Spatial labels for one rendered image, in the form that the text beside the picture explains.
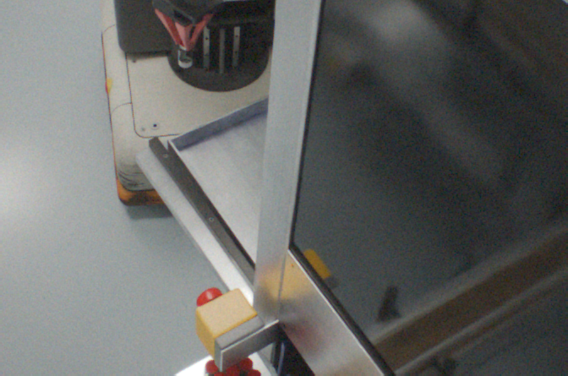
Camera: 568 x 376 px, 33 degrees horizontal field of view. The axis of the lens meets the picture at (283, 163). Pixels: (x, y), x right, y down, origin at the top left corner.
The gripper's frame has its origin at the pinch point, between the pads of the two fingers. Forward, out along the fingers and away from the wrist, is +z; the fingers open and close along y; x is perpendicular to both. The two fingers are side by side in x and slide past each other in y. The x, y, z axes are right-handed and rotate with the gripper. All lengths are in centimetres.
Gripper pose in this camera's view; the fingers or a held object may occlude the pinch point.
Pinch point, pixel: (185, 41)
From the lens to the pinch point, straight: 151.2
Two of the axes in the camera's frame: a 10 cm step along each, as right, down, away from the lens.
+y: 7.5, 5.2, -4.1
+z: -0.8, 6.9, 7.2
